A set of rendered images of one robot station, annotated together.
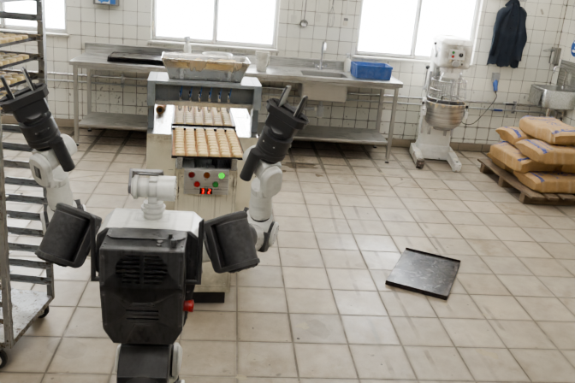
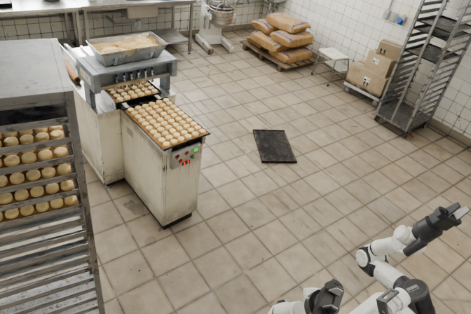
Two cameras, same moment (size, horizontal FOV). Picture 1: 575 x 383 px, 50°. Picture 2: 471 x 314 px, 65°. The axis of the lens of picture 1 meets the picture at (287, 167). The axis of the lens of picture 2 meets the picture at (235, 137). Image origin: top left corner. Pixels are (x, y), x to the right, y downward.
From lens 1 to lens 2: 1.92 m
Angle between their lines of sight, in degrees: 35
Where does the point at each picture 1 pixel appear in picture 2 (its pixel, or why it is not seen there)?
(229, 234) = (426, 303)
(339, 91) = (153, 10)
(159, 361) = not seen: outside the picture
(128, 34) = not seen: outside the picture
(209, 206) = (185, 169)
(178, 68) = (113, 59)
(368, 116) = (165, 19)
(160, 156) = (109, 127)
